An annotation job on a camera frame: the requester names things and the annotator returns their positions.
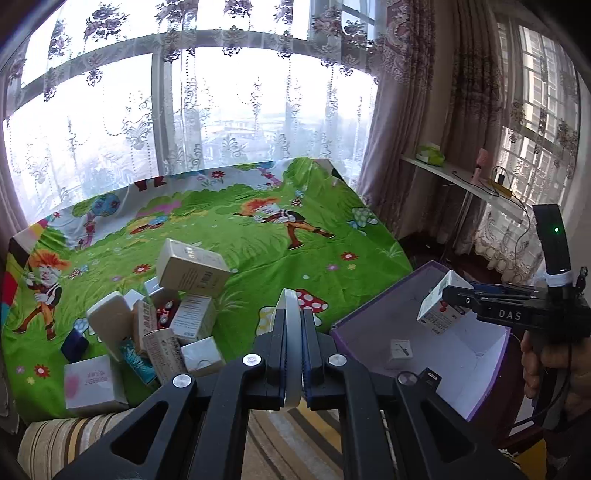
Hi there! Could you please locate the striped cushion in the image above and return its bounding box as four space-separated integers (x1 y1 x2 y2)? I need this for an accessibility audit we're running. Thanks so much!
17 396 348 480

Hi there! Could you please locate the purple cardboard box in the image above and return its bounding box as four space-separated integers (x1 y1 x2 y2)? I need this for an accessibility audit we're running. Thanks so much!
329 260 511 422

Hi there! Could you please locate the lace curtain with scalloped hem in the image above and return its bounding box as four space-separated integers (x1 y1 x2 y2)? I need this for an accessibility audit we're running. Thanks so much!
475 23 583 283

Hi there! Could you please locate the black power cable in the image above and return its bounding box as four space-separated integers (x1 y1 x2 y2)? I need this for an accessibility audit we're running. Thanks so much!
450 170 537 278

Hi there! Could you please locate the small white box black drawing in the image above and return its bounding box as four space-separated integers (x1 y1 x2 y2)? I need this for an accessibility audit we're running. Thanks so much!
387 339 414 369

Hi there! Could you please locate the yellow charger device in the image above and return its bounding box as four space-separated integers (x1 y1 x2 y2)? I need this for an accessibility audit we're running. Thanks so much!
485 169 514 199

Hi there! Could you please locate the large cream cardboard box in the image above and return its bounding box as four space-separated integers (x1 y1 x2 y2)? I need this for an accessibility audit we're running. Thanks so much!
156 238 232 299

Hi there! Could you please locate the teal patterned box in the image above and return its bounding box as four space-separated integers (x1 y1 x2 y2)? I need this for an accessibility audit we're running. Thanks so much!
119 340 160 387

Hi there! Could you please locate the dark blue small box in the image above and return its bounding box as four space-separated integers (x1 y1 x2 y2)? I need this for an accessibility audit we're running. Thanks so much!
61 329 90 363

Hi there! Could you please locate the white box with red label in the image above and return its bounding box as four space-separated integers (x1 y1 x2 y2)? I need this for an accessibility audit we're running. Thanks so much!
416 270 474 335

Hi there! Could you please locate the person's right hand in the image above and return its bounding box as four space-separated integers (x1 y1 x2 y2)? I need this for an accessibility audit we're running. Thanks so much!
521 333 591 407

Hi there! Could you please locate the sheer lace window curtain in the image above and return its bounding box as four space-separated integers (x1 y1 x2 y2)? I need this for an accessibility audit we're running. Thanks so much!
0 0 385 232

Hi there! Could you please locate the tall white box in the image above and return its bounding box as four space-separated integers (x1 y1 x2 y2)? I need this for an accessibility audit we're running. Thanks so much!
86 292 134 361

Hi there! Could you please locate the heavy patterned mauve curtain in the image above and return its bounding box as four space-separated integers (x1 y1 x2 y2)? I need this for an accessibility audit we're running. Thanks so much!
358 0 505 237

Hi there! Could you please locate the red and white small pack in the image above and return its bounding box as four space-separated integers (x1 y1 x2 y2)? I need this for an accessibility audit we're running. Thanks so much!
154 300 179 329

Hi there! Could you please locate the green tissue pack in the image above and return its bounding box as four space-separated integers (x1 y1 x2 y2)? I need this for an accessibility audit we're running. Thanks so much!
416 144 447 166

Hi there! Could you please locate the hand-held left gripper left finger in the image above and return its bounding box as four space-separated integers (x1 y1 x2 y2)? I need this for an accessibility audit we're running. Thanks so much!
55 308 290 480

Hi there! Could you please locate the person's right forearm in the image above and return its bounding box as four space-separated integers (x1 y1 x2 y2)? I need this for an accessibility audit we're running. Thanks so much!
544 368 591 480

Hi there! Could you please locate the white box with circle mark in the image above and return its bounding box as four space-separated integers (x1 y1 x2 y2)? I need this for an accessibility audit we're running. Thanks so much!
180 337 227 377

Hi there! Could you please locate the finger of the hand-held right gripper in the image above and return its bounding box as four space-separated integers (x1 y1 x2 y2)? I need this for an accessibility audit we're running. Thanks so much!
438 283 536 302
438 299 482 320

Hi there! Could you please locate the pink handheld device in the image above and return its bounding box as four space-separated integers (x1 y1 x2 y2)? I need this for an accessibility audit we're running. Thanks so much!
471 148 491 184

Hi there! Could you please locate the brown narrow box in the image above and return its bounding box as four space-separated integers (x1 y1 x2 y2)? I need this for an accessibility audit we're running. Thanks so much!
131 300 158 357

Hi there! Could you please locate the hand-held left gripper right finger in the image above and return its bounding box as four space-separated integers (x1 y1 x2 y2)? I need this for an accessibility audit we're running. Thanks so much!
301 310 528 480

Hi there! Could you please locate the beige box with dark text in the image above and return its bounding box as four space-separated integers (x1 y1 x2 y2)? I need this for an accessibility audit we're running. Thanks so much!
142 329 188 387

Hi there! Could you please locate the white box with pink label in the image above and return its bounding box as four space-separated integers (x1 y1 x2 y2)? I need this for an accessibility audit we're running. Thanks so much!
63 355 129 414

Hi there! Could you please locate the white wall shelf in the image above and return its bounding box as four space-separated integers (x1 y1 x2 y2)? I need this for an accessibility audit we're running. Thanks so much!
399 152 528 259

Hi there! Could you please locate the white box with blue print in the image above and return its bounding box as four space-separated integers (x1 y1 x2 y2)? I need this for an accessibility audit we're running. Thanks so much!
169 295 218 345

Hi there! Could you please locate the green cartoon printed blanket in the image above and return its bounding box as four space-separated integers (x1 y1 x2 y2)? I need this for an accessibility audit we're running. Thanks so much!
2 157 414 423

